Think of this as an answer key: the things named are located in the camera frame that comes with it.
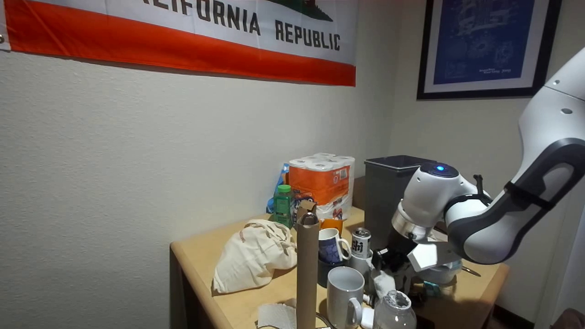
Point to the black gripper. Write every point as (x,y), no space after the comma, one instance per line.
(394,258)

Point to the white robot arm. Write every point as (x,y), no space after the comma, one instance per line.
(445,215)

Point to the small gray shaker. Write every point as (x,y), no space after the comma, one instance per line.
(361,252)

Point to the white mug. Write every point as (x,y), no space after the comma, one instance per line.
(344,296)

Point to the dark blue mug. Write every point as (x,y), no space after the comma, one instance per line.
(331,245)

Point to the gray trash bin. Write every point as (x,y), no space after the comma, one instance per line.
(386,179)

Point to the cardboard tube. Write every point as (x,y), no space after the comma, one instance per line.
(308,268)

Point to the orange toilet paper pack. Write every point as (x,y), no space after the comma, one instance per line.
(328,179)

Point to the green plastic bottle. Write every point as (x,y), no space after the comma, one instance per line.
(282,205)

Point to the cream cloth bag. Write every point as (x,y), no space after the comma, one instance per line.
(253,254)

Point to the framed blue poster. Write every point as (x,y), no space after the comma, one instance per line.
(485,47)

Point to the California Republic flag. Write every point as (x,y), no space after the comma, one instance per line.
(295,40)

